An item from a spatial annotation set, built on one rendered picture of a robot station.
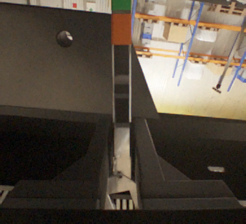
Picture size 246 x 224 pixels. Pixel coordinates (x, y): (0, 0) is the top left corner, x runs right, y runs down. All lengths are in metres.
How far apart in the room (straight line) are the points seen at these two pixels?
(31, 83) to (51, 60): 0.04
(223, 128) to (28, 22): 0.27
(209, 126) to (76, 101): 0.19
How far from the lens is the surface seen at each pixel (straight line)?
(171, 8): 9.48
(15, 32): 0.21
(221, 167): 0.29
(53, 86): 0.21
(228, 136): 0.30
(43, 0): 9.85
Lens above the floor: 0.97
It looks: 31 degrees up
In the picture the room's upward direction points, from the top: 173 degrees counter-clockwise
